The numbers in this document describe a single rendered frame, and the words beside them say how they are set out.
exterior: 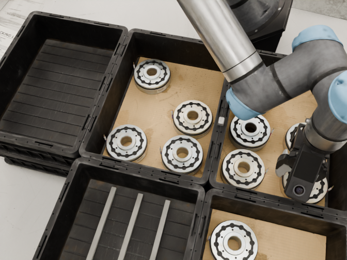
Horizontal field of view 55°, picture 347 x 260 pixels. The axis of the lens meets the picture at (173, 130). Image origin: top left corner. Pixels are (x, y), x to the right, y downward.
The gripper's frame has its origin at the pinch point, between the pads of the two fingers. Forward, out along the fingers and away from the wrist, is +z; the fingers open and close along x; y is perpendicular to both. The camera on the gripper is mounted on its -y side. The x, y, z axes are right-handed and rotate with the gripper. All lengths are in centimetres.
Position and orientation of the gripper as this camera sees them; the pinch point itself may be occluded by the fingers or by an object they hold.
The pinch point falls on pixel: (290, 180)
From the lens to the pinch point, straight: 85.3
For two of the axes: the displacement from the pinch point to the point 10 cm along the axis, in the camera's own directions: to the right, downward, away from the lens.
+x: -9.4, -3.0, 1.8
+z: 0.2, 4.7, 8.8
